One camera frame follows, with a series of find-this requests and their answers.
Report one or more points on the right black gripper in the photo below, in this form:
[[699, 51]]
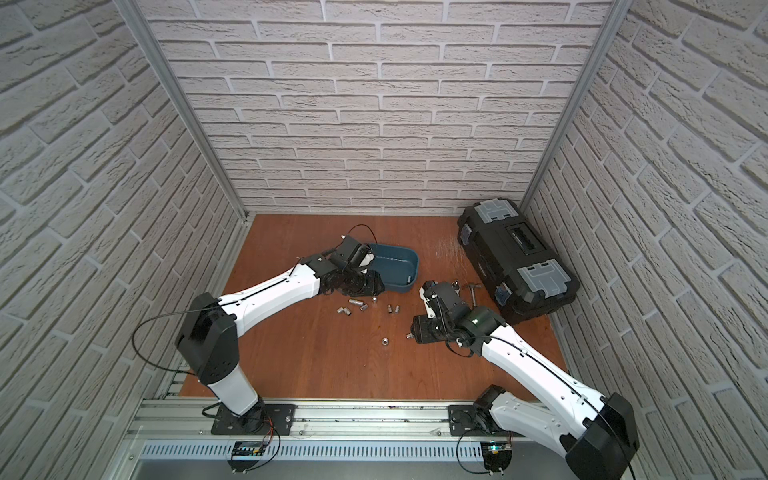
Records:
[[420, 330]]

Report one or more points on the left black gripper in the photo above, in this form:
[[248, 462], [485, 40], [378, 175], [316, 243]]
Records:
[[365, 282]]

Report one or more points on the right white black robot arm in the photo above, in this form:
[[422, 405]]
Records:
[[597, 435]]

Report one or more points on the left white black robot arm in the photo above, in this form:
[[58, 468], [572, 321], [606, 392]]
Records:
[[208, 339]]

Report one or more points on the teal plastic storage box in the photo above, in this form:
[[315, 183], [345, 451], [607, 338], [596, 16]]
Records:
[[397, 266]]

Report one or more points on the black grey toolbox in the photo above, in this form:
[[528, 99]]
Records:
[[523, 275]]

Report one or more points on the left green circuit board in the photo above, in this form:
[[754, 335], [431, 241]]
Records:
[[247, 456]]

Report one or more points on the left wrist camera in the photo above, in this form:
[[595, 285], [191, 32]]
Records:
[[355, 254]]

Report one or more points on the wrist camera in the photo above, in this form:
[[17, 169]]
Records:
[[441, 299], [355, 254]]

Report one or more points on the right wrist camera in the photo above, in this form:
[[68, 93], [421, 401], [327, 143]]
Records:
[[441, 299]]

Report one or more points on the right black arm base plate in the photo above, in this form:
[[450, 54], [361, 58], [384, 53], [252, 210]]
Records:
[[466, 419]]

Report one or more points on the aluminium front rail frame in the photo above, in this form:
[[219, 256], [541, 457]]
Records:
[[171, 439]]

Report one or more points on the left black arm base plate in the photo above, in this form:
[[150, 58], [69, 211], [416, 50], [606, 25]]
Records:
[[258, 421]]

